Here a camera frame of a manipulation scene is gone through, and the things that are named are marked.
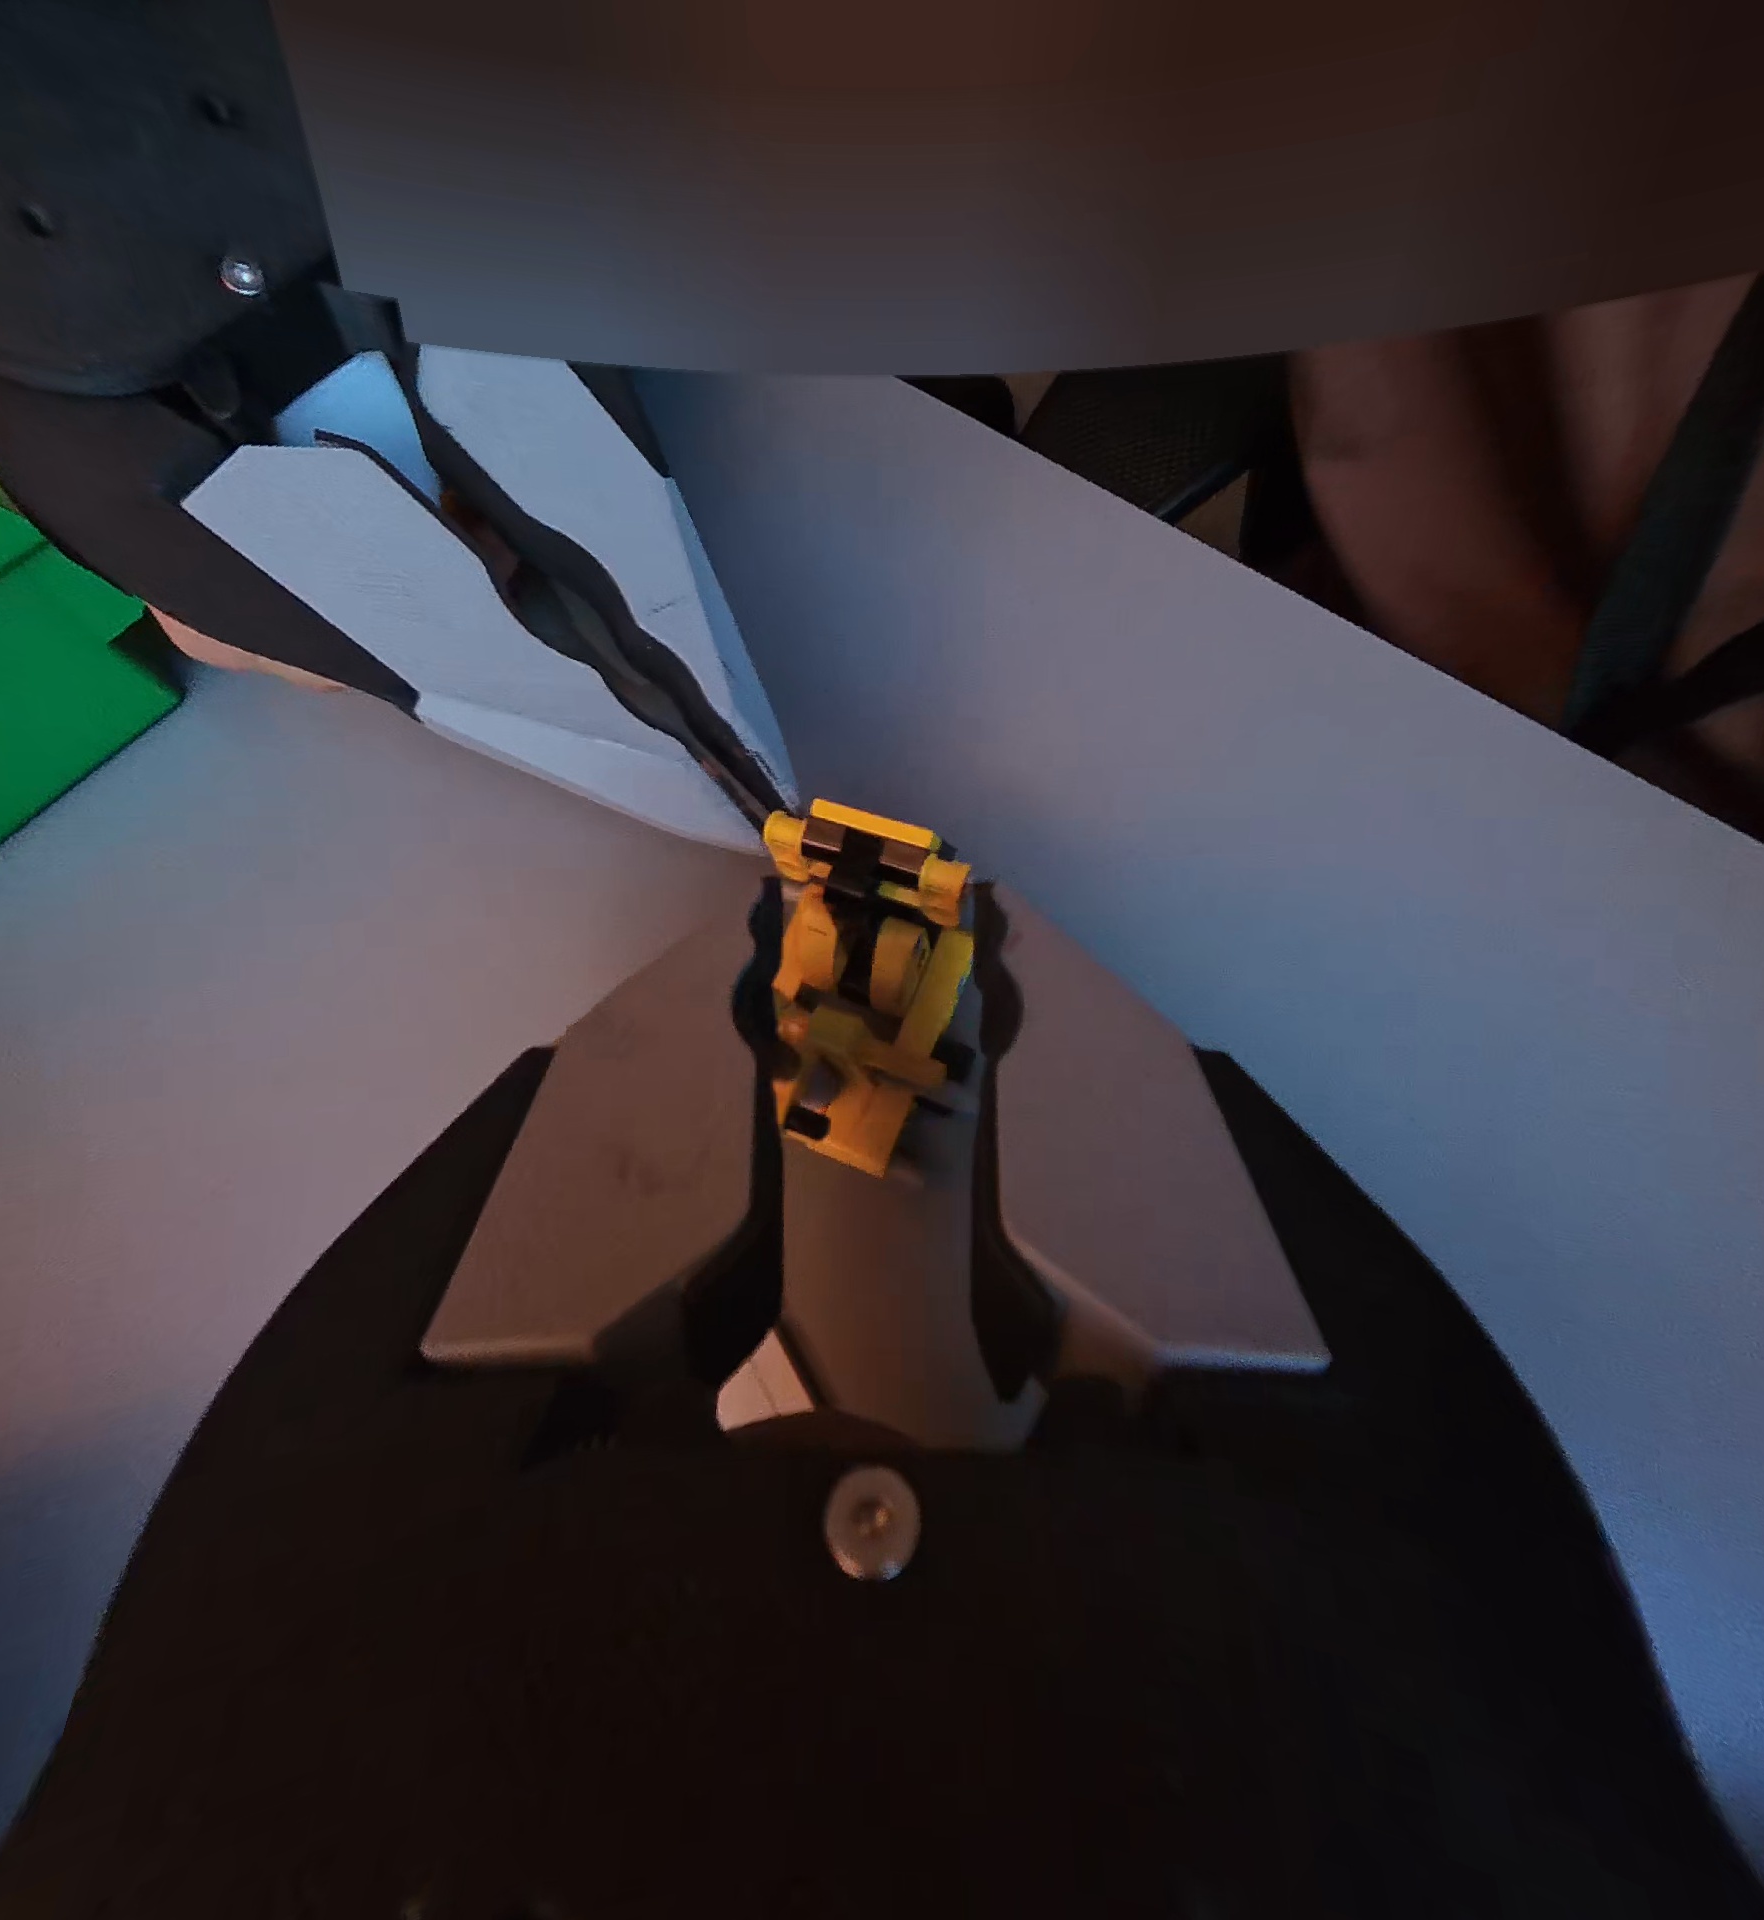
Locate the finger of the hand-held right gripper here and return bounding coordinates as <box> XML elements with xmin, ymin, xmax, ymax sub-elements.
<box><xmin>182</xmin><ymin>431</ymin><xmax>767</xmax><ymax>859</ymax></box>
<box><xmin>411</xmin><ymin>345</ymin><xmax>806</xmax><ymax>819</ymax></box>

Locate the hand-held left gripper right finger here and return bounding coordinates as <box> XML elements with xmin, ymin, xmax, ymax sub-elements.
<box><xmin>961</xmin><ymin>882</ymin><xmax>1334</xmax><ymax>1420</ymax></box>

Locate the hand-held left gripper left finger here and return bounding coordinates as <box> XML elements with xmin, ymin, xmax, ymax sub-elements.
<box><xmin>422</xmin><ymin>897</ymin><xmax>790</xmax><ymax>1424</ymax></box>

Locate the yellow lego model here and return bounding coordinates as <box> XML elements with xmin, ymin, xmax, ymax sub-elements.
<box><xmin>757</xmin><ymin>799</ymin><xmax>977</xmax><ymax>1180</ymax></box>

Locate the green box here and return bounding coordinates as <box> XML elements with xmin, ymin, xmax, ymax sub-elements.
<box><xmin>0</xmin><ymin>411</ymin><xmax>182</xmax><ymax>902</ymax></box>

